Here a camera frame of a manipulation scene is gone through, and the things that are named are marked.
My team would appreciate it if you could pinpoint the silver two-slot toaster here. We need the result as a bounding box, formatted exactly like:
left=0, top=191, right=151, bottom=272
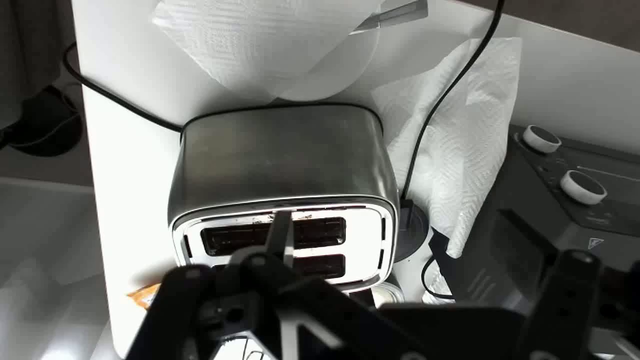
left=168, top=104, right=398, bottom=292

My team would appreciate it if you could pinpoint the black toaster oven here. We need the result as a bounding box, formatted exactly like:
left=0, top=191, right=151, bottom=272
left=446, top=128, right=640, bottom=337

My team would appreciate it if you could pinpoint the black power cable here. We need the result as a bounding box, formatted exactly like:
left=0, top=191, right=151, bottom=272
left=62, top=0, right=506, bottom=299

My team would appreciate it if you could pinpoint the white oven knob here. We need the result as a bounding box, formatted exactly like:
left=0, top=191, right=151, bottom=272
left=522, top=124, right=563, bottom=154
left=561, top=169, right=608, bottom=205

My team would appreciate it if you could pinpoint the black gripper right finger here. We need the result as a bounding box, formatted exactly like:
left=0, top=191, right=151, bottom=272
left=517, top=250, right=604, bottom=360

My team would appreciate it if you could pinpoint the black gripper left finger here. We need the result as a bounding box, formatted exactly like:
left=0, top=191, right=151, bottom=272
left=126, top=266, right=280, bottom=360

